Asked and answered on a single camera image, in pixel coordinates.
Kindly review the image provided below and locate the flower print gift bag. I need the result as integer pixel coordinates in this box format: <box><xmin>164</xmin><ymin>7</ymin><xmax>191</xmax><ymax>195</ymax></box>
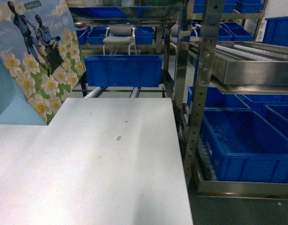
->
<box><xmin>0</xmin><ymin>0</ymin><xmax>85</xmax><ymax>125</ymax></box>

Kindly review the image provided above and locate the blue bin on roller rack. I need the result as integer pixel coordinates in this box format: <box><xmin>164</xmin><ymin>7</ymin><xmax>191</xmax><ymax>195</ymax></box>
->
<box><xmin>84</xmin><ymin>55</ymin><xmax>163</xmax><ymax>87</ymax></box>

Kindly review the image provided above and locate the blue bin lower right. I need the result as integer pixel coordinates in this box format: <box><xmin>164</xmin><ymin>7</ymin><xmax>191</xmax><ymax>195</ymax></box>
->
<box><xmin>200</xmin><ymin>110</ymin><xmax>288</xmax><ymax>183</ymax></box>

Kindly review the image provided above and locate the grey chair with white frame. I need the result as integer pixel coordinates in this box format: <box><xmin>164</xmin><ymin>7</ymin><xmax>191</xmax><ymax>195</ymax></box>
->
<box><xmin>103</xmin><ymin>24</ymin><xmax>137</xmax><ymax>55</ymax></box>

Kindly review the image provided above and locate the steel conveyor shelf frame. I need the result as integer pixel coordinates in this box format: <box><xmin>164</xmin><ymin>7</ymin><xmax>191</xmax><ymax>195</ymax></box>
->
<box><xmin>211</xmin><ymin>42</ymin><xmax>288</xmax><ymax>95</ymax></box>

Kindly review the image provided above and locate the stainless steel rack post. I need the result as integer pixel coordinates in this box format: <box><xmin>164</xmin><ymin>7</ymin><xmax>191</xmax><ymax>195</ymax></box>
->
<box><xmin>184</xmin><ymin>0</ymin><xmax>225</xmax><ymax>186</ymax></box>

